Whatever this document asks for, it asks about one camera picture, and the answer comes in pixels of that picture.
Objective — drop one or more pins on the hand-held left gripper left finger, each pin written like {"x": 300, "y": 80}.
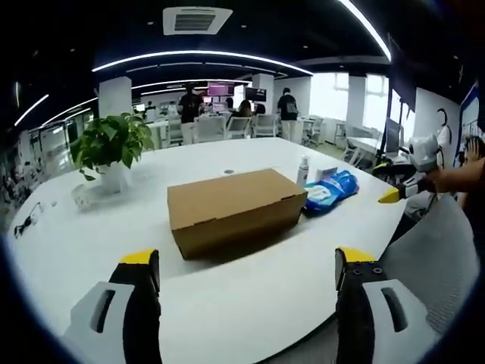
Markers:
{"x": 140, "y": 311}

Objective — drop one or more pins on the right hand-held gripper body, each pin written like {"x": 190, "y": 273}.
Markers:
{"x": 424, "y": 151}

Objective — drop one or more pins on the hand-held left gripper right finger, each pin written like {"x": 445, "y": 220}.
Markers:
{"x": 354, "y": 314}

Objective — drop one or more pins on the blue soft wet wipes pack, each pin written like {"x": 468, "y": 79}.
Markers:
{"x": 322, "y": 197}

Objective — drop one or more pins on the white spray bottle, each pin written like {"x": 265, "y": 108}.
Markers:
{"x": 303, "y": 172}

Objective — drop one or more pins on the brown cardboard shoe box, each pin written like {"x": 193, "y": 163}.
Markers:
{"x": 235, "y": 208}

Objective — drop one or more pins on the small white box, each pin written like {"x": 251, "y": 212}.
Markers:
{"x": 326, "y": 172}

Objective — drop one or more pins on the dark computer monitor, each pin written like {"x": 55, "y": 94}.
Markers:
{"x": 394, "y": 134}

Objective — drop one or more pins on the blue plastic package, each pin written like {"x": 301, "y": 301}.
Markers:
{"x": 346, "y": 184}

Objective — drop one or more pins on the grey mesh office chair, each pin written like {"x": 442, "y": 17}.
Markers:
{"x": 435, "y": 258}

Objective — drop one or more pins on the small white patterned cup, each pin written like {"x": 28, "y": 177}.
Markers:
{"x": 81, "y": 197}

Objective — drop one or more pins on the straight ceiling light strip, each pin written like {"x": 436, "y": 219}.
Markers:
{"x": 367, "y": 26}

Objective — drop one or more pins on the green potted plant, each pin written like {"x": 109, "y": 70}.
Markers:
{"x": 113, "y": 140}

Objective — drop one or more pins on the row of white office chairs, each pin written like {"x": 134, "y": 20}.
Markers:
{"x": 212, "y": 127}

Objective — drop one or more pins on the curved ceiling light strip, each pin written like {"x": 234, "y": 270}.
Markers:
{"x": 201, "y": 53}

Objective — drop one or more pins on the ceiling air conditioner vent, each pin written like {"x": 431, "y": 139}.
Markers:
{"x": 197, "y": 21}

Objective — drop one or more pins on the dark wall screen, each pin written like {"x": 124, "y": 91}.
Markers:
{"x": 255, "y": 93}

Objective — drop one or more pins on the purple wall screen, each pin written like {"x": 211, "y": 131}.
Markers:
{"x": 219, "y": 89}

